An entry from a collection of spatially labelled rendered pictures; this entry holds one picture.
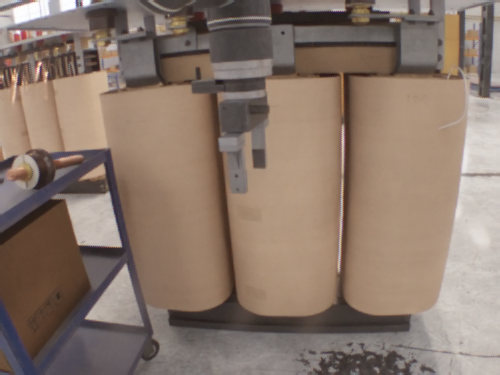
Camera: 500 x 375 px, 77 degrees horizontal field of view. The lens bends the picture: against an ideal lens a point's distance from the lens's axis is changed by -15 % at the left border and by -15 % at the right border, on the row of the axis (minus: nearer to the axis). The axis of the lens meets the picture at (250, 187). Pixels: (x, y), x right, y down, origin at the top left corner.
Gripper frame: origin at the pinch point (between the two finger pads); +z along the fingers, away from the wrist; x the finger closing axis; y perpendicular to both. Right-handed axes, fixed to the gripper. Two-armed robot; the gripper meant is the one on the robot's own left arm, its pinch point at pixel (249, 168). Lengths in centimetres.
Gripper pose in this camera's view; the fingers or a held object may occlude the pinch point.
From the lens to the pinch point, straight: 66.8
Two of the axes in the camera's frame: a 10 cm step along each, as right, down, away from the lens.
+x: 2.8, -3.6, 8.9
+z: 0.7, 9.3, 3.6
